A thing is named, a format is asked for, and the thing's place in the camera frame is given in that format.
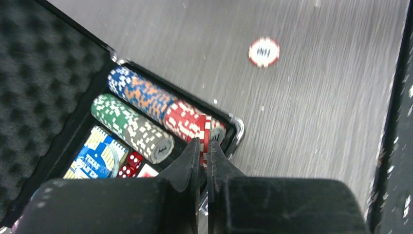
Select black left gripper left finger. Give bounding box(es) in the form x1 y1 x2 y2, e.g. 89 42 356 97
15 138 200 234

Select black poker set case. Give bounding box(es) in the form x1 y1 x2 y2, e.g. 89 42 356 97
0 0 244 227

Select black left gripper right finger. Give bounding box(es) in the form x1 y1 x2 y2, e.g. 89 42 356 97
207 141 369 234

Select blue playing card deck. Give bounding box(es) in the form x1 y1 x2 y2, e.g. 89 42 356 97
63 126 129 179

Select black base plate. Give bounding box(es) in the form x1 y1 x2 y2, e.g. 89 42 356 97
367 3 413 234

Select red 100 poker chip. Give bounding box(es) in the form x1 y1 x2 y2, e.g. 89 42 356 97
248 37 280 68
198 114 211 169

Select red playing card deck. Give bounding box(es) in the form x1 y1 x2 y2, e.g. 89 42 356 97
136 164 159 177

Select red dice in case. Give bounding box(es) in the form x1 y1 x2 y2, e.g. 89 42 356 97
117 151 143 178

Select green white chip stack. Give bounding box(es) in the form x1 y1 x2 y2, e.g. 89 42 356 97
91 94 174 164

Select blue red chip stack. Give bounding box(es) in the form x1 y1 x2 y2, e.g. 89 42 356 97
107 66 227 144

